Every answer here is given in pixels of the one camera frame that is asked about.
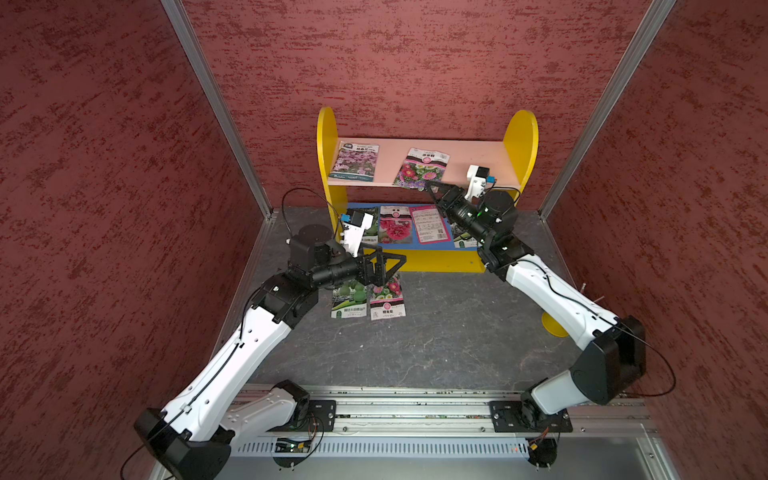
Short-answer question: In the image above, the aluminium corner post right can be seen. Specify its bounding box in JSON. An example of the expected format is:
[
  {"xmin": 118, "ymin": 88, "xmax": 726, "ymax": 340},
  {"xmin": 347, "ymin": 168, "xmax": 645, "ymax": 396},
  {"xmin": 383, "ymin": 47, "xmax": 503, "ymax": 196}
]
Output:
[{"xmin": 539, "ymin": 0, "xmax": 676, "ymax": 223}]

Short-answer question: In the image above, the green gourd seed bag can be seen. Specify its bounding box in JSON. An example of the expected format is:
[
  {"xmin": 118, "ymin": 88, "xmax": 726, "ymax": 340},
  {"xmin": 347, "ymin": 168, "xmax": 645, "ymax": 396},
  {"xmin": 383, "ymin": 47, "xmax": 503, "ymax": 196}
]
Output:
[{"xmin": 330, "ymin": 280, "xmax": 368, "ymax": 319}]

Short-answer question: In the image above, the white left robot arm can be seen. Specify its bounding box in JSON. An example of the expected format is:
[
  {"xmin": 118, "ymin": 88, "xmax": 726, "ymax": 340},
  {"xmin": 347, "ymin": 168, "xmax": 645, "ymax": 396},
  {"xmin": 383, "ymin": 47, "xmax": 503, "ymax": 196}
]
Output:
[{"xmin": 134, "ymin": 225, "xmax": 407, "ymax": 479}]

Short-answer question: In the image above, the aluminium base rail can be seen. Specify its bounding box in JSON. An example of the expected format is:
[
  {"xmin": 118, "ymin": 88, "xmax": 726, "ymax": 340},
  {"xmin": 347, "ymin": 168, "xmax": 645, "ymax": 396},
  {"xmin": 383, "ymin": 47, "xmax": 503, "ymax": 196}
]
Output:
[{"xmin": 149, "ymin": 383, "xmax": 679, "ymax": 480}]

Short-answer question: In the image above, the pink flower seed bag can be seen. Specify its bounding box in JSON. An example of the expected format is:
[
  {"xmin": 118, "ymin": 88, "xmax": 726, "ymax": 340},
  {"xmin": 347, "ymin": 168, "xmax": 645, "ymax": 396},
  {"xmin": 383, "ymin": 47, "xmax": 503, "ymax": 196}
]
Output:
[
  {"xmin": 378, "ymin": 205, "xmax": 413, "ymax": 245},
  {"xmin": 393, "ymin": 148, "xmax": 450, "ymax": 191}
]

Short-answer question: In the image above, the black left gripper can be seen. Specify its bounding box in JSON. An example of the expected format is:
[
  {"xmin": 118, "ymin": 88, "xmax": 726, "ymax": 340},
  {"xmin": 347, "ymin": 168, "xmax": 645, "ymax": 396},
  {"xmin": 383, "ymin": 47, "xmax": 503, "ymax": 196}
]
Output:
[{"xmin": 312, "ymin": 240, "xmax": 405, "ymax": 288}]

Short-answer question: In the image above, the pink flower seed bag top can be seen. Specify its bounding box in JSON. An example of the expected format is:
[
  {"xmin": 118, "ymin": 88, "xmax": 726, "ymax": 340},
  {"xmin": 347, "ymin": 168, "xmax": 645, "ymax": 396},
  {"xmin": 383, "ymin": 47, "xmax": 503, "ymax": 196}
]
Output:
[{"xmin": 393, "ymin": 148, "xmax": 450, "ymax": 191}]

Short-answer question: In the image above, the yellow shelf unit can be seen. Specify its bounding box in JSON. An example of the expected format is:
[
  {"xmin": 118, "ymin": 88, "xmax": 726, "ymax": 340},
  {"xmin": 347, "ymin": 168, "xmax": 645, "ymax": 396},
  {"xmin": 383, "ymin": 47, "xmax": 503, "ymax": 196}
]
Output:
[{"xmin": 317, "ymin": 107, "xmax": 539, "ymax": 273}]

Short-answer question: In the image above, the aster seed bag top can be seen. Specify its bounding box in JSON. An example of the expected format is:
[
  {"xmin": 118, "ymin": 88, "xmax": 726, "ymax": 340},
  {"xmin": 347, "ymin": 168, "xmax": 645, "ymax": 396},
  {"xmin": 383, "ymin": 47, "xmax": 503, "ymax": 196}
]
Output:
[{"xmin": 369, "ymin": 273, "xmax": 406, "ymax": 321}]

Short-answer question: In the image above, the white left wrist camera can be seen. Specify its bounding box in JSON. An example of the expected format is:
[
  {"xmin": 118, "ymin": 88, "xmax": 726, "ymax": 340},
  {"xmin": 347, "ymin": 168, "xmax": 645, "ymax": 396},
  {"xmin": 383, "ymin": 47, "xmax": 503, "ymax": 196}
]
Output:
[{"xmin": 341, "ymin": 210, "xmax": 373, "ymax": 257}]

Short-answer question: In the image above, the purple flower seed bag top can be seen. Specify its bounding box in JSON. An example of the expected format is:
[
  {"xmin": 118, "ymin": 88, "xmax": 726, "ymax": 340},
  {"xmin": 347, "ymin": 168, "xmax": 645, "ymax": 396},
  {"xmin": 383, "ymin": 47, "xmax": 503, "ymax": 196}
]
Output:
[{"xmin": 329, "ymin": 142, "xmax": 380, "ymax": 182}]

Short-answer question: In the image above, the aluminium corner post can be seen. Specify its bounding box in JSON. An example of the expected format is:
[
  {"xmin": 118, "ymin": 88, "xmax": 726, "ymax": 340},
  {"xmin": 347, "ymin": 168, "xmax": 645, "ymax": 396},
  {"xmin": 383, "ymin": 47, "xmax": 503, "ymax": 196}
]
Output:
[
  {"xmin": 539, "ymin": 0, "xmax": 676, "ymax": 223},
  {"xmin": 161, "ymin": 0, "xmax": 273, "ymax": 219}
]

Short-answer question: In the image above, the yellow pen cup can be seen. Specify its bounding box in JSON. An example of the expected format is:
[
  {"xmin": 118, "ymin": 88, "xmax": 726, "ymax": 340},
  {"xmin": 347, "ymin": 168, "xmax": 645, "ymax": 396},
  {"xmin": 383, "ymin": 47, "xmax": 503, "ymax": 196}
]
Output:
[{"xmin": 541, "ymin": 312, "xmax": 569, "ymax": 338}]

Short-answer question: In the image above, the aluminium corner post left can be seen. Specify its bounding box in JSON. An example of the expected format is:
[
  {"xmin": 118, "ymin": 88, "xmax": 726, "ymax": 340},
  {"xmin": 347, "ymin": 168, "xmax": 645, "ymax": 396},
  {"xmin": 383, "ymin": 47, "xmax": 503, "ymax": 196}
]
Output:
[{"xmin": 161, "ymin": 0, "xmax": 273, "ymax": 219}]

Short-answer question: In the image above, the pink back-side seed bag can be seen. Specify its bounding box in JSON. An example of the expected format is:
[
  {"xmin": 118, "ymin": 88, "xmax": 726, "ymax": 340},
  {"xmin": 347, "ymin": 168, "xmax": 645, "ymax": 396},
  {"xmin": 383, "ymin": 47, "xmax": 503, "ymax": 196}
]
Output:
[{"xmin": 409, "ymin": 205, "xmax": 450, "ymax": 245}]

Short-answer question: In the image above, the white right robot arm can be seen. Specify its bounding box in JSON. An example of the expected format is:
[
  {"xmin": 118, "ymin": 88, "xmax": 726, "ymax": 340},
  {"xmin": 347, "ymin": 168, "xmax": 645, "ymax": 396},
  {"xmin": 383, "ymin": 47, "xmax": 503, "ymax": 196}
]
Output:
[{"xmin": 426, "ymin": 181, "xmax": 646, "ymax": 427}]

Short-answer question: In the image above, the pink flower seed bag lower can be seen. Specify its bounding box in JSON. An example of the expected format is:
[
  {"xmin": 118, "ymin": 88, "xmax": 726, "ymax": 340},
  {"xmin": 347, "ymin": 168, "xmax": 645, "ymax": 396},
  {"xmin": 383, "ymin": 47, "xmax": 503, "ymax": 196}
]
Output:
[{"xmin": 378, "ymin": 205, "xmax": 413, "ymax": 245}]

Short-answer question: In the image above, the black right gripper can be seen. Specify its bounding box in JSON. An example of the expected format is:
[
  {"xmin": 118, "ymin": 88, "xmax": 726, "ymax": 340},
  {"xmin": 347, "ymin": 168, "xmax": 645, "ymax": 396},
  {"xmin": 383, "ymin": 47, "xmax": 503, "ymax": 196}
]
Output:
[{"xmin": 427, "ymin": 179, "xmax": 494, "ymax": 243}]

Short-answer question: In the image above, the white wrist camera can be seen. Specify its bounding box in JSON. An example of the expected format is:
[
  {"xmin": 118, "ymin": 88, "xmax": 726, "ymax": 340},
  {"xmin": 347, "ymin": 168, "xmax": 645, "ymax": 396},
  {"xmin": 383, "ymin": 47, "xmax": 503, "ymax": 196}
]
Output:
[
  {"xmin": 341, "ymin": 210, "xmax": 373, "ymax": 257},
  {"xmin": 464, "ymin": 165, "xmax": 496, "ymax": 201}
]

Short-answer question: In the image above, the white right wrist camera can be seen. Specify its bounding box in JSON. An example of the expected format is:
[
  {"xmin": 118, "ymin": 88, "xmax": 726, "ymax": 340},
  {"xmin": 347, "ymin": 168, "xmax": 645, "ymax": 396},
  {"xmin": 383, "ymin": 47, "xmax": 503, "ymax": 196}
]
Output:
[{"xmin": 464, "ymin": 165, "xmax": 496, "ymax": 201}]

